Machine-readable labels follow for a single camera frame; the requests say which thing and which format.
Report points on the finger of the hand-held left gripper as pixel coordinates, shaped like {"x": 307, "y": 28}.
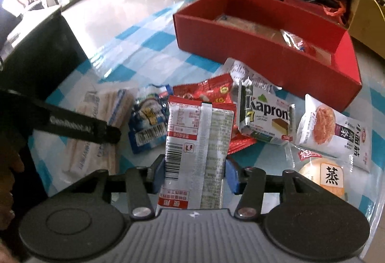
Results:
{"x": 75, "y": 127}

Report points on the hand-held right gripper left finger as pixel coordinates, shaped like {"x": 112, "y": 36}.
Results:
{"x": 158, "y": 174}

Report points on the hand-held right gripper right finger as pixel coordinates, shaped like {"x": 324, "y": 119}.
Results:
{"x": 232, "y": 174}

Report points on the clear wafer biscuit packet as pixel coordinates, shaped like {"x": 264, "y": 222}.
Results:
{"x": 87, "y": 154}

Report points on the red and white barcode packet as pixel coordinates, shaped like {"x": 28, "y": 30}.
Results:
{"x": 192, "y": 145}

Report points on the blue snack packet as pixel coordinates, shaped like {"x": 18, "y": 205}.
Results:
{"x": 147, "y": 118}

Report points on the Kapron wafer packet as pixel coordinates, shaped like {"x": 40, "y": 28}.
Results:
{"x": 264, "y": 118}

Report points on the clear round cake packet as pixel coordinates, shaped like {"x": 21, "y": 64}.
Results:
{"x": 324, "y": 175}

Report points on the white noodle snack packet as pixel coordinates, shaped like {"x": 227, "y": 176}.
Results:
{"x": 340, "y": 136}

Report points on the red cardboard box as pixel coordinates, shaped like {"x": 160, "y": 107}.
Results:
{"x": 255, "y": 52}

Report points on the person's left hand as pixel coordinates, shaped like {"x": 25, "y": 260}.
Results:
{"x": 13, "y": 160}

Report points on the black cabinet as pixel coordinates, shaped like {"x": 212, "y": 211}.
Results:
{"x": 45, "y": 55}

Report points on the red snack packet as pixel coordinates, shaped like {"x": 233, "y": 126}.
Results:
{"x": 210, "y": 91}

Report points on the silver white snack packet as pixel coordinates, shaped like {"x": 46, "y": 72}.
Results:
{"x": 240, "y": 70}

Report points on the blue checked tablecloth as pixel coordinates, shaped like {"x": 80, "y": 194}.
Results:
{"x": 144, "y": 40}

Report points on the clear packet with red print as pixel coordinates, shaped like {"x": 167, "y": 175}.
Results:
{"x": 296, "y": 41}

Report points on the clear orange snack packet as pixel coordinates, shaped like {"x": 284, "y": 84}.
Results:
{"x": 234, "y": 22}

